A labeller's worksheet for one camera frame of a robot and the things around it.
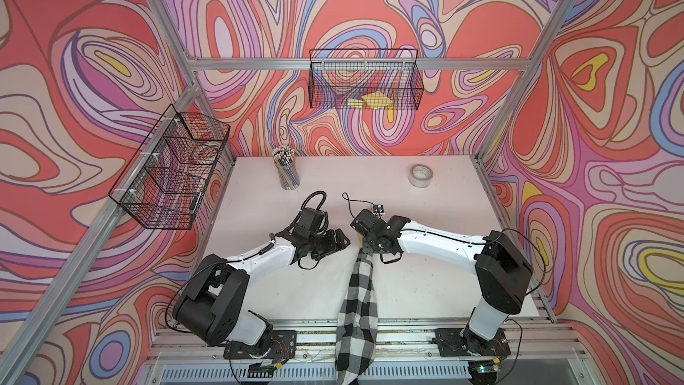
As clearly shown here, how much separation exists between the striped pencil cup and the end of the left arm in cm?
28

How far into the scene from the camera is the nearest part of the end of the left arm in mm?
698

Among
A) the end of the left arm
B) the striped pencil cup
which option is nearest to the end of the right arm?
the end of the left arm

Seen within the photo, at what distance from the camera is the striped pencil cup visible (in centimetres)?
98

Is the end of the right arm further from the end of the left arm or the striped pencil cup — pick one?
the striped pencil cup
